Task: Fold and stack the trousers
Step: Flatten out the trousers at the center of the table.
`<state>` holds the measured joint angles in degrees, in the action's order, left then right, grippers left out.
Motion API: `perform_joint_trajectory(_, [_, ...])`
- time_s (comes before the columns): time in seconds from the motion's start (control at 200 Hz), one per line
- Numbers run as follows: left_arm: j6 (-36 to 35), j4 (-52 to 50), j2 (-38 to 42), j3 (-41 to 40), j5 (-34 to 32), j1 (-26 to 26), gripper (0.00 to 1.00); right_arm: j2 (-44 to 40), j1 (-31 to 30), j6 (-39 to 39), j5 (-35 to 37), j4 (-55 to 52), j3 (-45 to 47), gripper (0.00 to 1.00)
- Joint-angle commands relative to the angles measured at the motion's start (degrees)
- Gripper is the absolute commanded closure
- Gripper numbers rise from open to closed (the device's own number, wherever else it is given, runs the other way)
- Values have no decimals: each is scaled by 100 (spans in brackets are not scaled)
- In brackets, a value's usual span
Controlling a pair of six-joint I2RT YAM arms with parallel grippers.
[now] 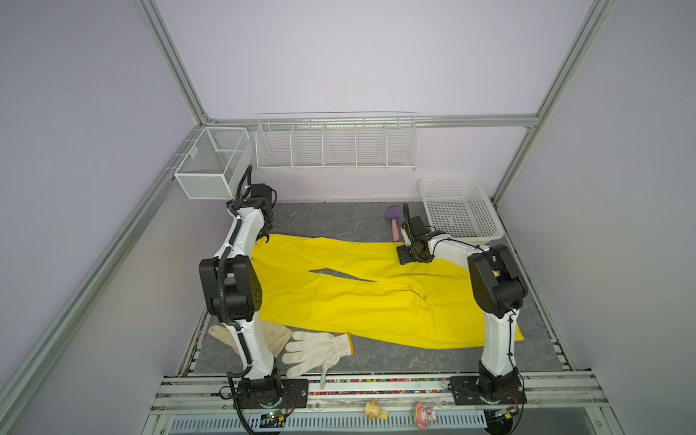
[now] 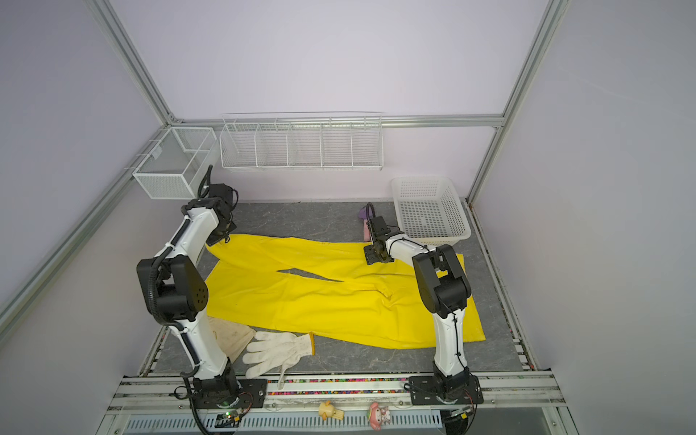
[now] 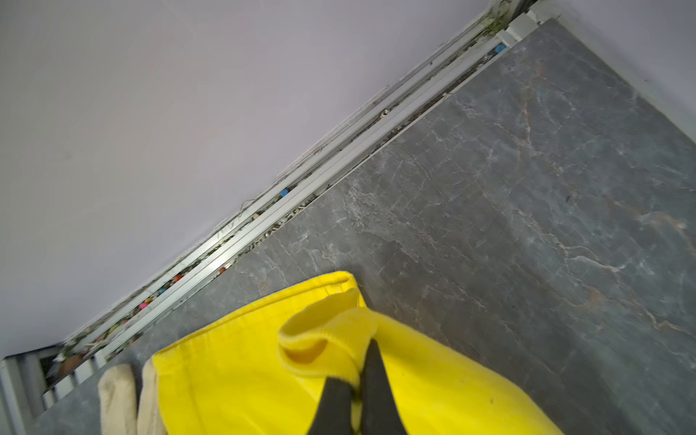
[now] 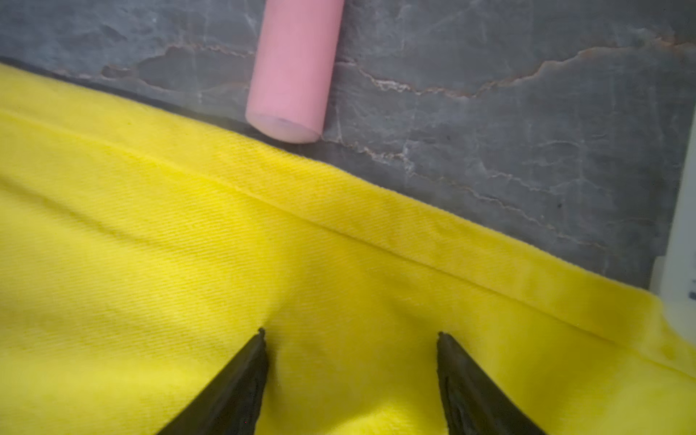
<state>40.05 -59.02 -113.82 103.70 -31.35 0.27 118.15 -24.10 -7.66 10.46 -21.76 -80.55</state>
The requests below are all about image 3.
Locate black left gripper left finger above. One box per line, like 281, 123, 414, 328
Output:
307, 377, 353, 435

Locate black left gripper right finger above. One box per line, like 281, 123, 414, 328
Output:
360, 340, 407, 435

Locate yellow trousers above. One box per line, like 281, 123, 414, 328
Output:
153, 272, 558, 434

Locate beige leather work glove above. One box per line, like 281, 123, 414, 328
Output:
98, 359, 167, 435

